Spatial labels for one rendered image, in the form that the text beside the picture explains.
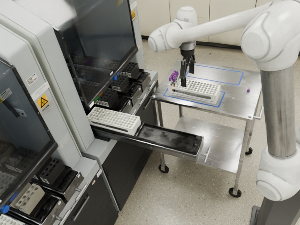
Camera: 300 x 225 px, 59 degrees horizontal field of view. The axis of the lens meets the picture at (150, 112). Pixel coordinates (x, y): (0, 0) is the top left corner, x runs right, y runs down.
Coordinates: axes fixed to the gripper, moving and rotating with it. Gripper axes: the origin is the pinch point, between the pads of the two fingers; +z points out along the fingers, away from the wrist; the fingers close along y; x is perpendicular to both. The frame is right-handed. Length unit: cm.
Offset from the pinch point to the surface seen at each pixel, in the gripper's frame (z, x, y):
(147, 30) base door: 77, 128, 187
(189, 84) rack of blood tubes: 4.7, -0.9, 0.7
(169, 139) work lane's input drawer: 12.5, -3.2, -37.1
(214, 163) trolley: 65, -21, -6
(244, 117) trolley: 10.8, -35.5, -10.5
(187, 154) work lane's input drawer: 12.4, -15.3, -43.3
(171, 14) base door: 51, 92, 189
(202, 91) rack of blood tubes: 4.7, -10.2, -3.4
